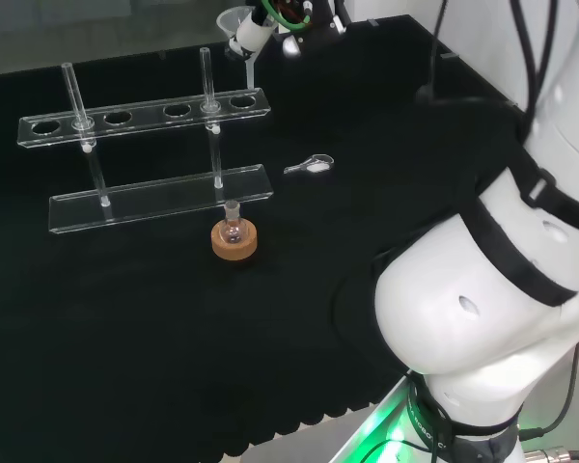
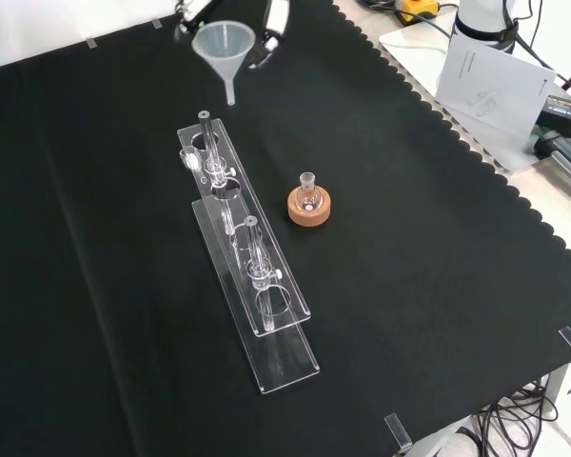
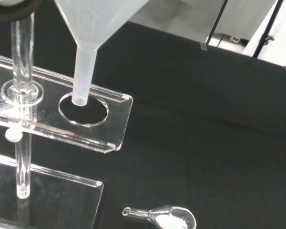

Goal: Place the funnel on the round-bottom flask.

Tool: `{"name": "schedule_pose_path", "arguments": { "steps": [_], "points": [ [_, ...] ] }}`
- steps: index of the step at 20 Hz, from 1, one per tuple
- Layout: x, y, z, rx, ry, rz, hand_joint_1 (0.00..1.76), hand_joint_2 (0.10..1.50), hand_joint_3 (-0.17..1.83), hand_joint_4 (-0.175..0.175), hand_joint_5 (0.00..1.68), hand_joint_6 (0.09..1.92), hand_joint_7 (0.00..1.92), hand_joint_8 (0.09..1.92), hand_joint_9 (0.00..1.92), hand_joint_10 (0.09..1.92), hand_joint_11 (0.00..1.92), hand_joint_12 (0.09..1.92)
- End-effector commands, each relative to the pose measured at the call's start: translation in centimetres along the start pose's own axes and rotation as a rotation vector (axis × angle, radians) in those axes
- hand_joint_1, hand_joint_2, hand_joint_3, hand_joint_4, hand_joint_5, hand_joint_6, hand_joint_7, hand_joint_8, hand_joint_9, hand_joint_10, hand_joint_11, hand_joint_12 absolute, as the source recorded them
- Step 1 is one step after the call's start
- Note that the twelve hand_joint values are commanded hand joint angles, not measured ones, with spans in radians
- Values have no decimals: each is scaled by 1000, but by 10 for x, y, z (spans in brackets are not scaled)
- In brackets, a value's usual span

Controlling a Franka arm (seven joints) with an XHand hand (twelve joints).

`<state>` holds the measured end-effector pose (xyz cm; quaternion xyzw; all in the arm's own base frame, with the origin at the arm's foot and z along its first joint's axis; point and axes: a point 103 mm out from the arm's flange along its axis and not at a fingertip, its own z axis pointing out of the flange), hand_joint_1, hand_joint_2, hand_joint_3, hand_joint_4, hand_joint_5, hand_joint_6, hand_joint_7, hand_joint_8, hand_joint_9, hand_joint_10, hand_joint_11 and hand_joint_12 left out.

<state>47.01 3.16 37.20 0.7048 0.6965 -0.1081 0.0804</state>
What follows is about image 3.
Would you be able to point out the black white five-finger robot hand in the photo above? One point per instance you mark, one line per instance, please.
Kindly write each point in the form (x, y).
(12, 14)

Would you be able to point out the clear acrylic funnel stand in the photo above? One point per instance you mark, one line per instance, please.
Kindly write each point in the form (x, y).
(45, 119)

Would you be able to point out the clear glass weighing funnel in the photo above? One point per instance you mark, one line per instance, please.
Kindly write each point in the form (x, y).
(171, 219)

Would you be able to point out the black bench cloth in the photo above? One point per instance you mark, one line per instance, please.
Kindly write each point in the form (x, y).
(205, 119)

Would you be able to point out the black tripod leg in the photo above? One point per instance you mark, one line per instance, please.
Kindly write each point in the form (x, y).
(268, 31)

